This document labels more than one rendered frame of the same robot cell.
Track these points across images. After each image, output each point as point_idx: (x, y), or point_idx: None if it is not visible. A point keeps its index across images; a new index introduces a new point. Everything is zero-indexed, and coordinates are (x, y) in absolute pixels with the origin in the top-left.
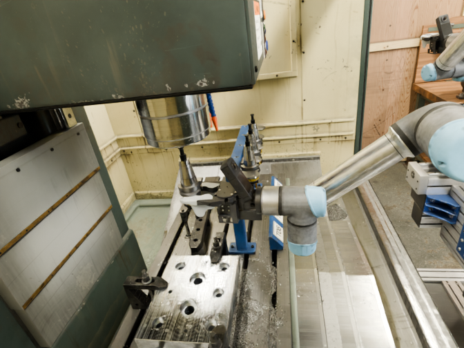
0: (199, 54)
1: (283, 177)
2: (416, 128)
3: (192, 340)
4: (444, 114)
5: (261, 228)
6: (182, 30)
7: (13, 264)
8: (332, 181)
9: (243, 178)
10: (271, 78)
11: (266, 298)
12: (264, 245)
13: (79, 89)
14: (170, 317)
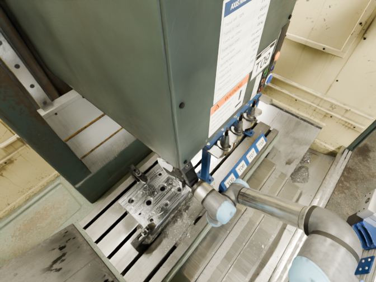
0: (149, 138)
1: (274, 134)
2: (312, 231)
3: (139, 220)
4: (324, 250)
5: (225, 169)
6: (140, 123)
7: (76, 141)
8: (253, 202)
9: (191, 173)
10: (316, 48)
11: (193, 217)
12: (217, 183)
13: (95, 103)
14: (137, 201)
